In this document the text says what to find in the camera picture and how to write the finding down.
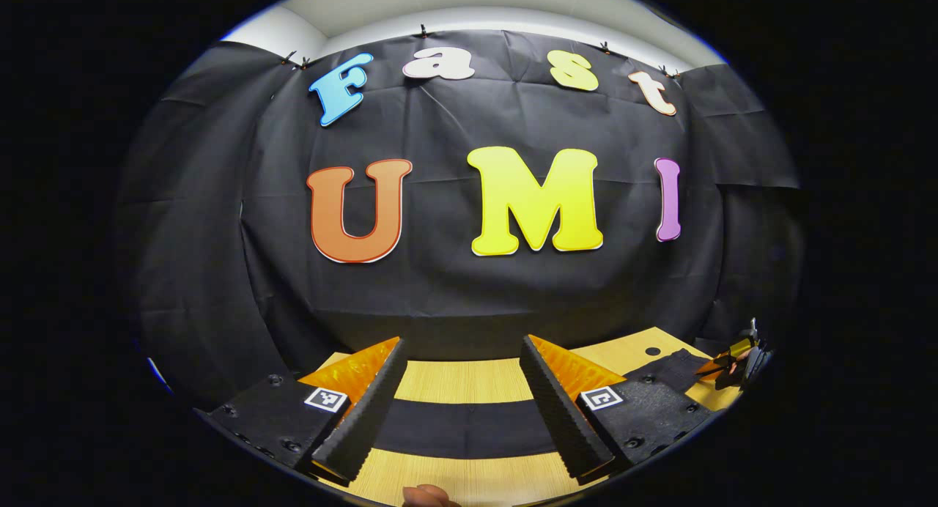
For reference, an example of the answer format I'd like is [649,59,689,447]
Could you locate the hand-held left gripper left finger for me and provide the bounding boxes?
[193,336,410,484]

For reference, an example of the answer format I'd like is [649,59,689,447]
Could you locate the black backdrop cloth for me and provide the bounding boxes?
[117,29,803,412]

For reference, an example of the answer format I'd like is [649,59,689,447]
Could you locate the row of black cloth clips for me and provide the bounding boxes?
[280,23,682,79]

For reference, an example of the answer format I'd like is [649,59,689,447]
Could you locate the black jeans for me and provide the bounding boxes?
[372,348,715,461]

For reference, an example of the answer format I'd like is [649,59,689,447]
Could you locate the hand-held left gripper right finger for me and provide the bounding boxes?
[519,334,715,486]

